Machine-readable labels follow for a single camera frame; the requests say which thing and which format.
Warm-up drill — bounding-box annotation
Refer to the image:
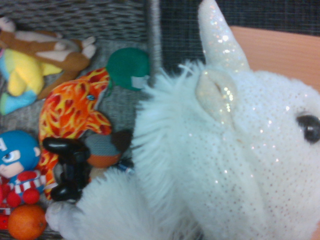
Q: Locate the orange fruit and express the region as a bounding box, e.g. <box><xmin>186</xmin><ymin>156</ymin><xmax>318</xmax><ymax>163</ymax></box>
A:
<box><xmin>7</xmin><ymin>204</ymin><xmax>48</xmax><ymax>240</ymax></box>

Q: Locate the brown monkey plush toy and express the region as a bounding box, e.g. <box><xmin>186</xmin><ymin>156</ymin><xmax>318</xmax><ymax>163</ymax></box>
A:
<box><xmin>0</xmin><ymin>16</ymin><xmax>98</xmax><ymax>101</ymax></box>

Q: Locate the yellow and blue plush toy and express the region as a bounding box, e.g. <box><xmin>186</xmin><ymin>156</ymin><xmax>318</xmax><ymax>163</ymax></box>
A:
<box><xmin>0</xmin><ymin>48</ymin><xmax>63</xmax><ymax>116</ymax></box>

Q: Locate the grey woven wicker basket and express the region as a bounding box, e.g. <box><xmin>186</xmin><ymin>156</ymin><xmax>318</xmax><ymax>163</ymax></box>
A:
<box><xmin>0</xmin><ymin>0</ymin><xmax>320</xmax><ymax>240</ymax></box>

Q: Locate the Captain America plush doll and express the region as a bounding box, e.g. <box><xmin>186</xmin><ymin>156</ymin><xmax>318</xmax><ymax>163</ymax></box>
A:
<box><xmin>0</xmin><ymin>129</ymin><xmax>47</xmax><ymax>208</ymax></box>

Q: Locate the green round plush ball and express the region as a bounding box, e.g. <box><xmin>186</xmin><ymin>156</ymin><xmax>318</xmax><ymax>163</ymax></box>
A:
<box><xmin>105</xmin><ymin>47</ymin><xmax>152</xmax><ymax>92</ymax></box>

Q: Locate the white unicorn stuffed toy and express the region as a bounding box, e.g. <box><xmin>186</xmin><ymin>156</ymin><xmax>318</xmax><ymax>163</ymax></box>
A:
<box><xmin>74</xmin><ymin>0</ymin><xmax>320</xmax><ymax>240</ymax></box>

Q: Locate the grey and orange bird plush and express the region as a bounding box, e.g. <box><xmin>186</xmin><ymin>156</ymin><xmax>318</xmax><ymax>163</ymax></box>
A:
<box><xmin>83</xmin><ymin>129</ymin><xmax>133</xmax><ymax>169</ymax></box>

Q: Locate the orange flame pattern dolphin plush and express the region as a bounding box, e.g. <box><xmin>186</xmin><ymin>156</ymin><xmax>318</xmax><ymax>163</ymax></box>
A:
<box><xmin>37</xmin><ymin>67</ymin><xmax>113</xmax><ymax>201</ymax></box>

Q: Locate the black game controller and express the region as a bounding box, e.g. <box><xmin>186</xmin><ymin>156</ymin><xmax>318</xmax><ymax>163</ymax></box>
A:
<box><xmin>42</xmin><ymin>137</ymin><xmax>92</xmax><ymax>202</ymax></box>

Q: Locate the small red toy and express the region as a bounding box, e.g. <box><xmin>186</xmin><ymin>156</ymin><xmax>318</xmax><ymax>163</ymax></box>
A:
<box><xmin>0</xmin><ymin>206</ymin><xmax>11</xmax><ymax>230</ymax></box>

